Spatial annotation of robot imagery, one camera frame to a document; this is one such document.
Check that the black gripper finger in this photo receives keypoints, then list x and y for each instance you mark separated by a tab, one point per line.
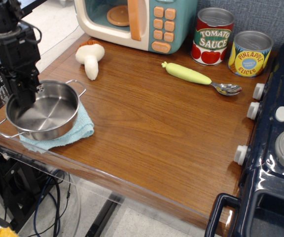
11	85
25	91

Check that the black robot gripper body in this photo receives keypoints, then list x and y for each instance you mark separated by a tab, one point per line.
19	53

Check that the silver steel pot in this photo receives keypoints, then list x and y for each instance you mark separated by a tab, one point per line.
52	115

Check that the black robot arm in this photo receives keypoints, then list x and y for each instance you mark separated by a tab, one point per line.
11	15

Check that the light blue folded towel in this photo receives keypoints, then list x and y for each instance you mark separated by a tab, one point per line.
82	128

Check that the plush white mushroom toy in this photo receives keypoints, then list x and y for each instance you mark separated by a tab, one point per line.
89	54

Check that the black equipment rack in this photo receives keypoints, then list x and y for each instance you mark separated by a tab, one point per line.
22	190

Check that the clear acrylic table guard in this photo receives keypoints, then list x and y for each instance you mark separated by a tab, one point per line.
96	158

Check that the black metal table leg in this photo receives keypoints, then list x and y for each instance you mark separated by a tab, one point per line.
102	219

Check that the toy microwave teal and cream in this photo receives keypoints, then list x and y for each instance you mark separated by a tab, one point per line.
159	26

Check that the tomato sauce can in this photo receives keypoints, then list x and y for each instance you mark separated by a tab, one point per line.
212	34

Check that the white stove knob front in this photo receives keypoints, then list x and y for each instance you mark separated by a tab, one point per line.
240	154

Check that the white stove knob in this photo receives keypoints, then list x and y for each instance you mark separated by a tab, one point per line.
253	110
240	154
258	91

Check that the pineapple slices can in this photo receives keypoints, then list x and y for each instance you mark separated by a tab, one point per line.
250	53

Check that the white stove knob middle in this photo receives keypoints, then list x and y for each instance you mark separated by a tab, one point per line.
253	110

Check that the white stove knob rear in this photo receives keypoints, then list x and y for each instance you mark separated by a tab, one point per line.
258	91

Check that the dark blue toy stove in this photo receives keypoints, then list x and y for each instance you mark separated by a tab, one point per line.
259	207

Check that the spoon with green handle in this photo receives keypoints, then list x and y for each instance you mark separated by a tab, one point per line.
190	75

